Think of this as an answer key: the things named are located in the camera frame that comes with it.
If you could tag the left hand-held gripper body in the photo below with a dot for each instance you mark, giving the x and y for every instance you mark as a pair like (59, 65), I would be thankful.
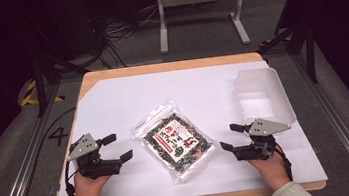
(98, 167)

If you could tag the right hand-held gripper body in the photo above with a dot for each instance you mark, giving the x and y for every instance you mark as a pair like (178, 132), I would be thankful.
(258, 149)

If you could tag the clear plastic container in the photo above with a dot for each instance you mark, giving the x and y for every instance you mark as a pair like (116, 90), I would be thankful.
(263, 100)

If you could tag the clear dried seaweed packet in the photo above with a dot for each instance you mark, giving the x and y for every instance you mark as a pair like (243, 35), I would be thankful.
(174, 141)

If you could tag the person's left hand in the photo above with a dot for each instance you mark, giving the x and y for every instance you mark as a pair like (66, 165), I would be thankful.
(88, 189)

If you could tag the person's right hand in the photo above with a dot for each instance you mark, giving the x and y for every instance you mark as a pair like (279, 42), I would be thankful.
(272, 170)

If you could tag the white paper sheet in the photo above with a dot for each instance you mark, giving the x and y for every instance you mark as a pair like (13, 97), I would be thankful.
(161, 92)

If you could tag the black metal stand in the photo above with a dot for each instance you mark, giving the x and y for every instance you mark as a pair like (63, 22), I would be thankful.
(310, 54)
(39, 84)

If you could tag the yellow black hazard tape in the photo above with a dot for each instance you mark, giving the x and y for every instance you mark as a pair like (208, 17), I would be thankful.
(29, 92)

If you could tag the aluminium floor rail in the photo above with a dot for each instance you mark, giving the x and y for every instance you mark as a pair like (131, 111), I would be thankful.
(339, 118)
(26, 170)

